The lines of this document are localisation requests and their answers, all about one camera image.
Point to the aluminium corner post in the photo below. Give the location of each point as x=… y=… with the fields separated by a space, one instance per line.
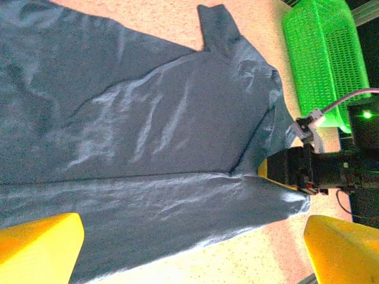
x=367 y=14

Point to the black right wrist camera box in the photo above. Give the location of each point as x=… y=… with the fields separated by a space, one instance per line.
x=305 y=130

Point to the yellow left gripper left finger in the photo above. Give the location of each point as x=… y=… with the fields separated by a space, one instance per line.
x=38 y=251

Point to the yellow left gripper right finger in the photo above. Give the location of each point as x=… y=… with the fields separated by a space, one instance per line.
x=346 y=254

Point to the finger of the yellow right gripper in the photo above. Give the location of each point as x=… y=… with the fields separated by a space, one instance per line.
x=263 y=170

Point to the green plastic basket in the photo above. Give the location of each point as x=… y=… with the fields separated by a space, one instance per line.
x=319 y=59

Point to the dark blue t-shirt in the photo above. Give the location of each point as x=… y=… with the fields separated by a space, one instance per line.
x=148 y=133

